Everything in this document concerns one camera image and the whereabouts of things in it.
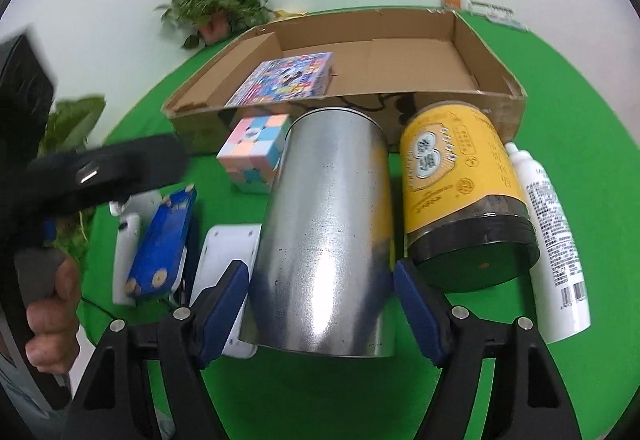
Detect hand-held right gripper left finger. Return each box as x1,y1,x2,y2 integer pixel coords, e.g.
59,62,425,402
60,260,250,440

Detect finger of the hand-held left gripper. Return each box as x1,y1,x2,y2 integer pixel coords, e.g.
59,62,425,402
30,134,189,221

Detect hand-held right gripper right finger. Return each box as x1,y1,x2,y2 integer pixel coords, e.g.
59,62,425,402
392,260,583,440

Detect blue stapler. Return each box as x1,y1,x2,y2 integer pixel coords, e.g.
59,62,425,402
126,185,198,295

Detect pastel puzzle cube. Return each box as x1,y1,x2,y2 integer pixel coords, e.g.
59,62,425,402
216,114,292,195

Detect silver metal can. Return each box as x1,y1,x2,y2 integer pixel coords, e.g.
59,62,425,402
239,107,396,358

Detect yellow jar with black lid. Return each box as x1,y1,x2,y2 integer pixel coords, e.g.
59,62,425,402
400,100,541,295

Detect white spray bottle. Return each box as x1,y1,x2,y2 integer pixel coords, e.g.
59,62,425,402
504,142,592,345

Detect cardboard box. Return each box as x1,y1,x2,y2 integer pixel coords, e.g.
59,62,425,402
161,10,528,155

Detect person's left hand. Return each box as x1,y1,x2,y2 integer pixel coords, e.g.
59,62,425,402
25,259,82,376

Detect large-leaf green plant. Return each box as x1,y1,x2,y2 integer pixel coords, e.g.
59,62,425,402
37,94,107,271

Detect white rounded rectangular device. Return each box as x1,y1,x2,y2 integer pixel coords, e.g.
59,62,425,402
189,224,263,360

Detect white flat gadget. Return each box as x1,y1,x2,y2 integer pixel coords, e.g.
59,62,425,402
110,192,162,305

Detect colourful printed flat box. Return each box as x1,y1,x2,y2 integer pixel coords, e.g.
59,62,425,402
224,52,335,109

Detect person's grey clothing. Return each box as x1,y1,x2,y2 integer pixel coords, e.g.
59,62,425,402
0,352,68,440

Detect white label box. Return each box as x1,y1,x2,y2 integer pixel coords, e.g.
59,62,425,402
467,0,529,31

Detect black cable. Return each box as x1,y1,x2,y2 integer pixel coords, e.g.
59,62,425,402
342,92,418,123

